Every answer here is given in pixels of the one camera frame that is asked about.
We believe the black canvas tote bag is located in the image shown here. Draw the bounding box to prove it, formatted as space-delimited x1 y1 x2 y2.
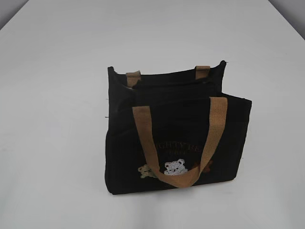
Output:
104 61 252 195

